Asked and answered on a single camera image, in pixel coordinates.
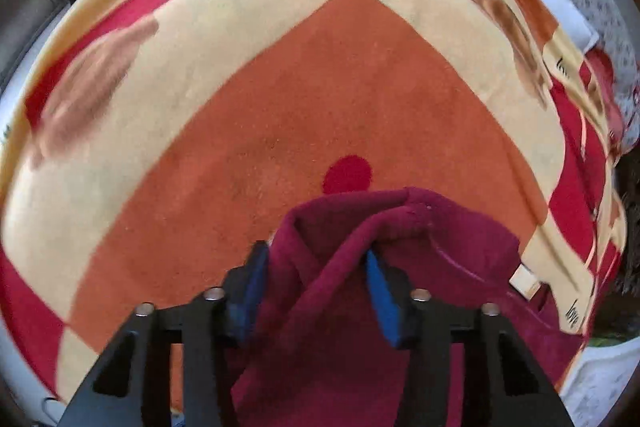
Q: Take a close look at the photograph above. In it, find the maroon short-sleeved shirt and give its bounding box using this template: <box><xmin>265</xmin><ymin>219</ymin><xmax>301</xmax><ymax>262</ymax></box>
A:
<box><xmin>227</xmin><ymin>187</ymin><xmax>586</xmax><ymax>427</ymax></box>

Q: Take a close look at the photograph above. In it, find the red orange checked printed blanket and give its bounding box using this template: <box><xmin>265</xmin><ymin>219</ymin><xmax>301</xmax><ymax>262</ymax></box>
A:
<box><xmin>0</xmin><ymin>0</ymin><xmax>628</xmax><ymax>418</ymax></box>

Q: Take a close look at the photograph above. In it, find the red folded quilt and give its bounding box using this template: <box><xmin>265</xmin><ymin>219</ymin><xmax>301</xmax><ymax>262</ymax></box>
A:
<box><xmin>582</xmin><ymin>49</ymin><xmax>631</xmax><ymax>158</ymax></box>

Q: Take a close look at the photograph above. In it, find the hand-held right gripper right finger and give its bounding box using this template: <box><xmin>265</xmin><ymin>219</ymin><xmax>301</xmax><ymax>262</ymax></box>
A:
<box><xmin>365</xmin><ymin>251</ymin><xmax>576</xmax><ymax>427</ymax></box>

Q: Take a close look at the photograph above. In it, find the grey floral bed sheet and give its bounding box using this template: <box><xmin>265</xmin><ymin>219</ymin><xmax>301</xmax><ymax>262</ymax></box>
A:
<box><xmin>560</xmin><ymin>337</ymin><xmax>640</xmax><ymax>427</ymax></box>

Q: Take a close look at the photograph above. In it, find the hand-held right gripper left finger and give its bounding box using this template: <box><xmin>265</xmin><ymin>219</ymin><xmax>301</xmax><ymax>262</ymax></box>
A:
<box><xmin>57</xmin><ymin>241</ymin><xmax>271</xmax><ymax>427</ymax></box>

